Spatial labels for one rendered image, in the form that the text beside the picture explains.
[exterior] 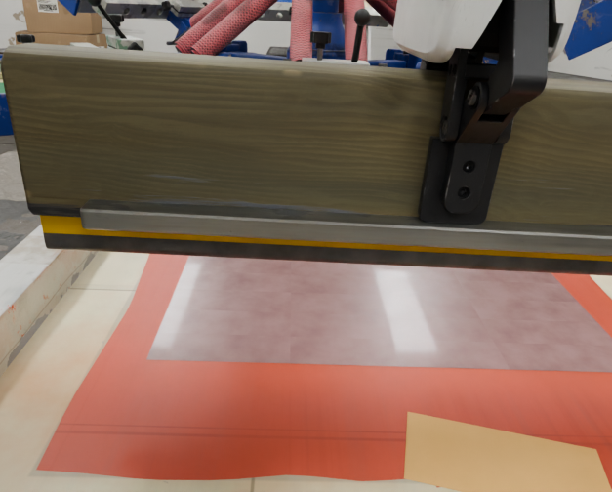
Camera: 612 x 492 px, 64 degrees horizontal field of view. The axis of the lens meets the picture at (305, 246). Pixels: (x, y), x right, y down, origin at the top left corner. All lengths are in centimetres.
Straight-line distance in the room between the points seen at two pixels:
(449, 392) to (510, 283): 17
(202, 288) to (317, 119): 23
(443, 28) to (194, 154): 12
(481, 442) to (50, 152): 27
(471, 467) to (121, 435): 19
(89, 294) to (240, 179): 23
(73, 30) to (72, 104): 450
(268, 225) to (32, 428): 18
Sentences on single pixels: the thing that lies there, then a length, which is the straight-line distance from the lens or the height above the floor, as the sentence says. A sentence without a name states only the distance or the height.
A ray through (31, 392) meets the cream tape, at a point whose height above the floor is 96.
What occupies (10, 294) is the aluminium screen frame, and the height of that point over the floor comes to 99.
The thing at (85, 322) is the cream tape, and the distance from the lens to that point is 40.
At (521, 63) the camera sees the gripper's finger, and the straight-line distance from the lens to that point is 19.
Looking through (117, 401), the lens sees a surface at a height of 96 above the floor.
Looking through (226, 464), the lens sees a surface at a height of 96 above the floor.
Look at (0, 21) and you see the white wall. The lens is 546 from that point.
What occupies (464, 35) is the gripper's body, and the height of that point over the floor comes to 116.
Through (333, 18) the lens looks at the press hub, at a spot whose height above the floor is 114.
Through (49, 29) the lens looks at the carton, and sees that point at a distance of 479.
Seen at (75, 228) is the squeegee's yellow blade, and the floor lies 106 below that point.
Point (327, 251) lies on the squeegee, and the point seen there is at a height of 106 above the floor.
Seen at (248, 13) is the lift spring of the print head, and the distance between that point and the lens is 133.
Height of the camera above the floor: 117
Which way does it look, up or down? 26 degrees down
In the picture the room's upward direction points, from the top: 3 degrees clockwise
